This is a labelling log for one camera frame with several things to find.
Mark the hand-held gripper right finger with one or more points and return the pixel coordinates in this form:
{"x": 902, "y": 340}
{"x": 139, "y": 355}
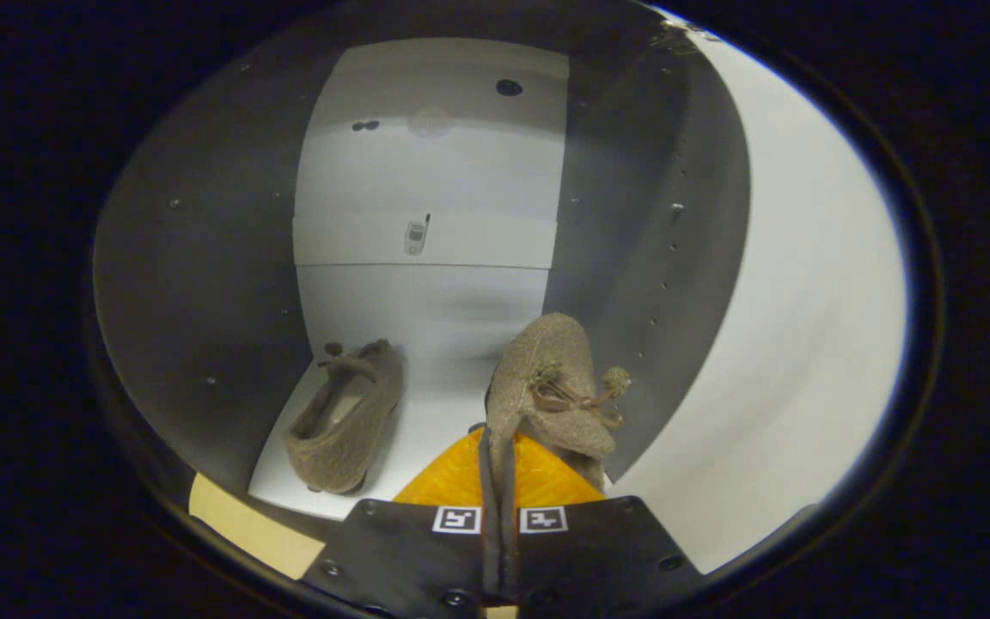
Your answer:
{"x": 589, "y": 559}

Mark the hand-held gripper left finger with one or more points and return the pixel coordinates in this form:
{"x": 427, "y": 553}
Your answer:
{"x": 409, "y": 559}

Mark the brown felt shoe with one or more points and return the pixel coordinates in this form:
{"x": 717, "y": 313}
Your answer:
{"x": 349, "y": 430}
{"x": 546, "y": 361}

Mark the white shoe cabinet door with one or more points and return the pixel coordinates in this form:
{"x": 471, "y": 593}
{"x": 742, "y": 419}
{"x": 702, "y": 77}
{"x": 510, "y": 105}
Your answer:
{"x": 804, "y": 344}

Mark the grey shoe cabinet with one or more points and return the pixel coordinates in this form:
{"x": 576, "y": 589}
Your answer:
{"x": 203, "y": 258}

